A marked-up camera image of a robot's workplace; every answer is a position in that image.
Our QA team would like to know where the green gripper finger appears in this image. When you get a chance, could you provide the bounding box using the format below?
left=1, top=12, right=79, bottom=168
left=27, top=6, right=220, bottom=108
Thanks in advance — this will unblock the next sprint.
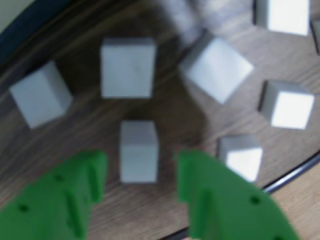
left=0, top=150, right=109, bottom=240
left=176, top=150, right=301, bottom=240

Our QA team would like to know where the white cube stone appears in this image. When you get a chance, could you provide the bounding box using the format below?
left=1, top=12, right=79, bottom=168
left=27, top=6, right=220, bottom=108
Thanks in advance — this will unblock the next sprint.
left=9, top=61, right=74, bottom=130
left=258, top=79, right=315, bottom=131
left=252, top=0, right=312, bottom=37
left=99, top=37, right=157, bottom=99
left=217, top=134, right=264, bottom=183
left=177, top=34, right=255, bottom=105
left=119, top=120, right=159, bottom=185

